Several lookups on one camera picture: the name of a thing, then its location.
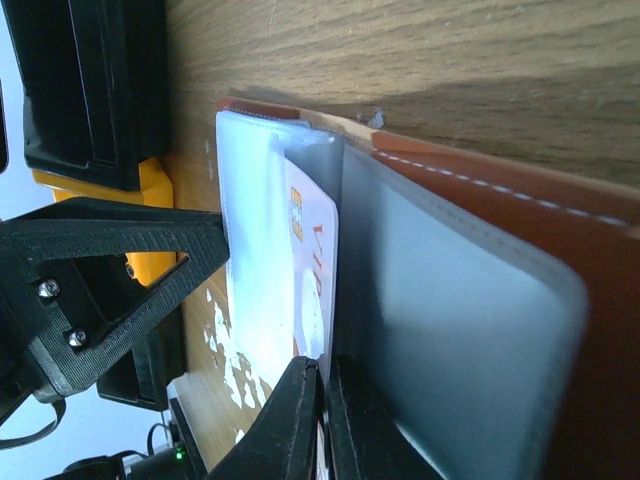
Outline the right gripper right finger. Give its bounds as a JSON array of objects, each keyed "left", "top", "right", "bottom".
[{"left": 327, "top": 355, "right": 440, "bottom": 479}]

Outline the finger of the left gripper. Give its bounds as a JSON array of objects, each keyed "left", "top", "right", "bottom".
[{"left": 1, "top": 197, "right": 229, "bottom": 403}]

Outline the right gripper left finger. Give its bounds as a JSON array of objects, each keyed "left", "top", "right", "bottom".
[{"left": 207, "top": 356, "right": 320, "bottom": 479}]

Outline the white VIP card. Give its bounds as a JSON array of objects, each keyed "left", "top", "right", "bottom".
[{"left": 284, "top": 159, "right": 339, "bottom": 383}]

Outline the black bin with red cards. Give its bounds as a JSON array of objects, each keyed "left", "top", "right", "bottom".
[{"left": 96, "top": 307, "right": 186, "bottom": 412}]

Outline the orange bin with white cards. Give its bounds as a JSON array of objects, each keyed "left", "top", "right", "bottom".
[{"left": 31, "top": 157, "right": 177, "bottom": 287}]

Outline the black bin with teal cards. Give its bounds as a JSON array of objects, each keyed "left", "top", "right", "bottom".
[{"left": 1, "top": 0, "right": 171, "bottom": 192}]

